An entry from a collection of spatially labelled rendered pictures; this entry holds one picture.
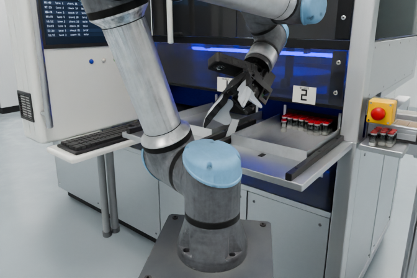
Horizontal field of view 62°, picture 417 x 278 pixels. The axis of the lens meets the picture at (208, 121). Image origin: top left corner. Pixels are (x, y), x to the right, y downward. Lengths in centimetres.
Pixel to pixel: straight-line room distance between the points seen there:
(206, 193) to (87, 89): 100
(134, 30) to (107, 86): 96
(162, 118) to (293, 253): 97
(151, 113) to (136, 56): 12
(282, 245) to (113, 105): 95
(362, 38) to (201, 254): 81
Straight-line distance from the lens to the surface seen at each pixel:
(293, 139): 120
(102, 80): 159
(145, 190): 198
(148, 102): 70
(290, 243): 151
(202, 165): 64
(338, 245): 142
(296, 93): 127
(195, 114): 150
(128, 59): 68
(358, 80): 120
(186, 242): 75
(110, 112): 163
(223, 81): 143
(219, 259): 72
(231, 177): 66
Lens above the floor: 126
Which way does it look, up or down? 16 degrees down
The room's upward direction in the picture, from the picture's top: straight up
